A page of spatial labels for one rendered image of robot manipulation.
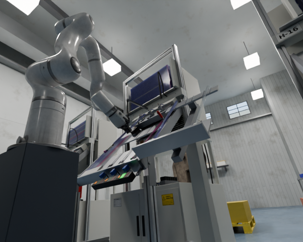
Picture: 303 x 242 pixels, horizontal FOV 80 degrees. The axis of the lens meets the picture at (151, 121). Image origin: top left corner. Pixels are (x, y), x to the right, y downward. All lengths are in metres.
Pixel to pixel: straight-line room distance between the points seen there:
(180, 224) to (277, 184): 9.18
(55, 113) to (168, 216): 0.86
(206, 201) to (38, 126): 0.70
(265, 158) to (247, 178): 1.27
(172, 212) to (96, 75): 0.94
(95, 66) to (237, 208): 3.06
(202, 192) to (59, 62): 0.79
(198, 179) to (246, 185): 9.42
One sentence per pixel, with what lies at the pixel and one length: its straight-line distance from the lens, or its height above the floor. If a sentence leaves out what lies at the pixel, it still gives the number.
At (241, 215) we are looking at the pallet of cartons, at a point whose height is 0.25.
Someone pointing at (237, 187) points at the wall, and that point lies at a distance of 10.30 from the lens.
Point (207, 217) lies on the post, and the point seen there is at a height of 0.44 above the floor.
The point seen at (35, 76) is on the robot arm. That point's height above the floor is 1.02.
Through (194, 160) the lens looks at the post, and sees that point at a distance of 0.88.
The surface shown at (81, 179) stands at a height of 0.71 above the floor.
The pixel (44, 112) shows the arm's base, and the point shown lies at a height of 0.83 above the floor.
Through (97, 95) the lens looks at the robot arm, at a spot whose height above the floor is 1.13.
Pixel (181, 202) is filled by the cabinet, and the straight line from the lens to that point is 1.17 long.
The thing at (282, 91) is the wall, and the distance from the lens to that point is 10.21.
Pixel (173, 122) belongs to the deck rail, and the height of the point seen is 1.03.
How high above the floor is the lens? 0.51
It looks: 25 degrees up
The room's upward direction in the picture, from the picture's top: 5 degrees counter-clockwise
